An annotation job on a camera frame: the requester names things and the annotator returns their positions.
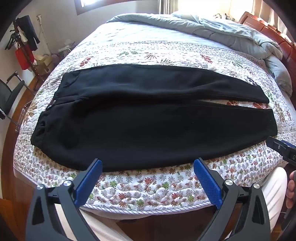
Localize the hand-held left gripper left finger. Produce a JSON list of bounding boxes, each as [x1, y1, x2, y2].
[[25, 158, 103, 241]]

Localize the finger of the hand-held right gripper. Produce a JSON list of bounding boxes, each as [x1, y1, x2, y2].
[[266, 136, 296, 166]]

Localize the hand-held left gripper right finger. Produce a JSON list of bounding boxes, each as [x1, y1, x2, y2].
[[193, 158, 271, 241]]

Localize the black pants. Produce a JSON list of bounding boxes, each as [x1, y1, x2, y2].
[[31, 64, 278, 172]]

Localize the person's right hand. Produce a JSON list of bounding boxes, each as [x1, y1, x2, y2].
[[286, 176, 296, 209]]

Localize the person's right leg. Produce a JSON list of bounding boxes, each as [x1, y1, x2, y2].
[[260, 166, 288, 241]]

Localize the floral quilted bedspread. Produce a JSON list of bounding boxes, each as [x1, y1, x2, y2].
[[13, 22, 295, 212]]

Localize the red wooden headboard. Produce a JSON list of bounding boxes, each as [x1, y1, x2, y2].
[[238, 11, 296, 77]]

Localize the black office chair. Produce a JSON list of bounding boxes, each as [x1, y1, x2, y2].
[[0, 71, 35, 128]]

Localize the wooden coat rack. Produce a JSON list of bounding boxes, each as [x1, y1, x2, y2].
[[5, 20, 38, 91]]

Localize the light blue comforter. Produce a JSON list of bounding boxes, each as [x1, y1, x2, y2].
[[107, 11, 293, 96]]

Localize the red bag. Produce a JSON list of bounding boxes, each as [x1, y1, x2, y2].
[[15, 44, 35, 70]]

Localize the small patterned cloth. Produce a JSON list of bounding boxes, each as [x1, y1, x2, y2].
[[213, 13, 234, 21]]

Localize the dark hanging clothes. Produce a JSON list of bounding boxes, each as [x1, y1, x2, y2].
[[16, 15, 40, 51]]

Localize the window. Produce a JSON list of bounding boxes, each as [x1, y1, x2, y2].
[[73, 0, 123, 15]]

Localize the striped curtain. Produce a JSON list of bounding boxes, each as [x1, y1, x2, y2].
[[159, 0, 173, 13]]

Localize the dark wire basket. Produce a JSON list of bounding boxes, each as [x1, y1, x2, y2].
[[57, 45, 77, 59]]

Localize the white wall cable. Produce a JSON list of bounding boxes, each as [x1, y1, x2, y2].
[[37, 14, 52, 56]]

